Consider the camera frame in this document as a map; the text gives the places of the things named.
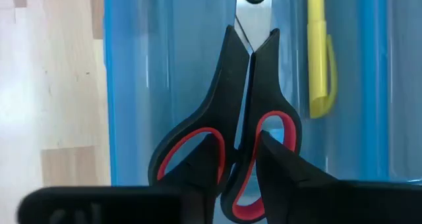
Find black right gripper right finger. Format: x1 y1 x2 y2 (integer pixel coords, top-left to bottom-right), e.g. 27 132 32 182
255 130 422 224

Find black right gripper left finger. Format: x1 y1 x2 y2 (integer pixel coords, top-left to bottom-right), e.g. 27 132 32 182
16 132 221 224

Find black red handled scissors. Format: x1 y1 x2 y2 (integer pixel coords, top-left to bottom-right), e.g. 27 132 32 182
147 0 303 224

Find blue plastic pencil box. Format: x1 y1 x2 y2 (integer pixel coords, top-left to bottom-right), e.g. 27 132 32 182
103 0 422 224

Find yellow highlighter pen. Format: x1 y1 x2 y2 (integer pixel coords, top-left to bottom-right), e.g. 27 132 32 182
306 0 339 120

